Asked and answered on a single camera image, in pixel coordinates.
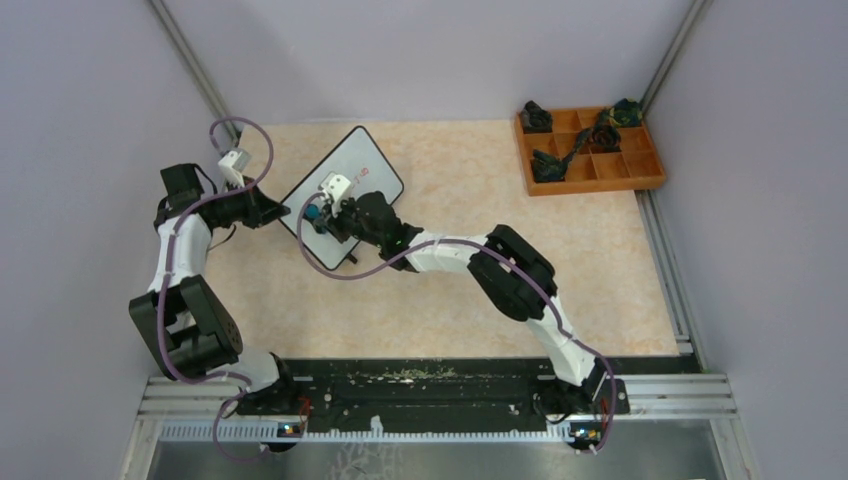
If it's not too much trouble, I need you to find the dark cloth top right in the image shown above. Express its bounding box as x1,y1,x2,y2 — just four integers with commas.
608,98,643,128

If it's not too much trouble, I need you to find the white cable duct strip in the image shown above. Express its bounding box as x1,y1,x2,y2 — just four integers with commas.
159,417,600,446

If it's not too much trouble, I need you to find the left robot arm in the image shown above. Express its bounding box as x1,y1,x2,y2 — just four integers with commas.
128,163,300,416

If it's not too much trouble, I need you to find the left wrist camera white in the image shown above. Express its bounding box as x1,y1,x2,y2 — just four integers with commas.
218,148,252,188

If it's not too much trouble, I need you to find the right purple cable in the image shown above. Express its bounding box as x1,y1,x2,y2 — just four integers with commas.
295,192,617,455

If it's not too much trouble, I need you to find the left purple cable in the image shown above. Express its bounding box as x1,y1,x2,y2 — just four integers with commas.
155,117,275,463

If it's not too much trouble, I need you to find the orange compartment tray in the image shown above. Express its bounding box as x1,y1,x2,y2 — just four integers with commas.
513,107,667,197

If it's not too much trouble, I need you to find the dark crumpled cloth top left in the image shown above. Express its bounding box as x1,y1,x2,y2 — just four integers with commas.
519,101,553,134

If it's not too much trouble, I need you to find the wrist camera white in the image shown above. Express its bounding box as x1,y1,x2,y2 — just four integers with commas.
319,172,353,217
218,148,252,188

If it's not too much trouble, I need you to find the purple cable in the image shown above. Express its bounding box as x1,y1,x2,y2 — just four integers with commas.
295,192,617,455
155,117,275,463

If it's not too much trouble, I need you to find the aluminium frame post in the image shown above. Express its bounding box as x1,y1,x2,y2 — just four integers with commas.
145,0,231,119
640,0,714,116

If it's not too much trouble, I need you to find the aluminium frame post left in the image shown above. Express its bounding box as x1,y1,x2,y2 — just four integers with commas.
145,0,231,119

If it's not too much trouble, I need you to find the aluminium frame post right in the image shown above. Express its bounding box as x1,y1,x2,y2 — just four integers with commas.
640,0,714,116

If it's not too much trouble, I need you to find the dark cloth strip lower left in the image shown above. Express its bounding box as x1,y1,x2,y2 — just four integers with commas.
531,128,591,183

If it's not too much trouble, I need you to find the blue black whiteboard eraser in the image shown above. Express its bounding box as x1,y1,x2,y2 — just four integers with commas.
302,203,328,235

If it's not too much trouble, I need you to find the white whiteboard black frame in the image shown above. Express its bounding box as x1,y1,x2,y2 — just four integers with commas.
282,125,405,270

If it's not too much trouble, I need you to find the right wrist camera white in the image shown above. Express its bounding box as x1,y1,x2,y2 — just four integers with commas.
319,172,353,217

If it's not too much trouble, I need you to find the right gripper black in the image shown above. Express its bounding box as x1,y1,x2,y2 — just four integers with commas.
318,194,385,248

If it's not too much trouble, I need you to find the dark rolled cloth centre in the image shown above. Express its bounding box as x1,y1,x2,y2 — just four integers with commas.
589,124,621,153

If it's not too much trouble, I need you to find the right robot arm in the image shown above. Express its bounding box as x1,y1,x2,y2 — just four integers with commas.
320,192,621,416

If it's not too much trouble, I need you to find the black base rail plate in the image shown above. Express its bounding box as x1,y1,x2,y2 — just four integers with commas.
235,356,700,434

